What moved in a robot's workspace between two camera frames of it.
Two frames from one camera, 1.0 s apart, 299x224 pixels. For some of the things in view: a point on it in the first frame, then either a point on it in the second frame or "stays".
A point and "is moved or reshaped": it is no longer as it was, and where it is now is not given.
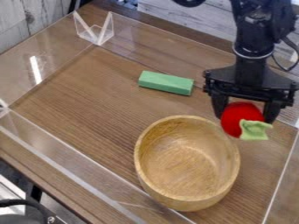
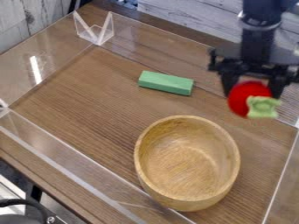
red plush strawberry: [243, 120] is moved or reshaped
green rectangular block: [164, 82] stays
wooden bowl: [187, 162] stays
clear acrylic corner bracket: [95, 33] stays
